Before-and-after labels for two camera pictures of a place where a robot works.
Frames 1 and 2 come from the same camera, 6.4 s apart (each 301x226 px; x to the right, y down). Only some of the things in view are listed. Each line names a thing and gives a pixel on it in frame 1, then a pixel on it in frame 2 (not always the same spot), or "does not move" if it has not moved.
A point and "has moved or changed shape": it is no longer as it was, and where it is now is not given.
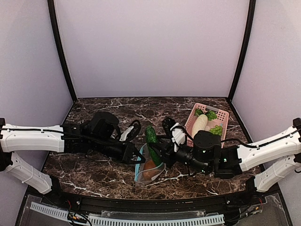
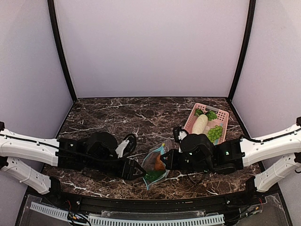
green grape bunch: (217, 130) does not move
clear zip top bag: (145, 172) has moved or changed shape
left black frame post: (60, 49) does not move
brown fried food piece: (150, 170) -> (159, 165)
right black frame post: (251, 20) does not move
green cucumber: (151, 136) -> (151, 175)
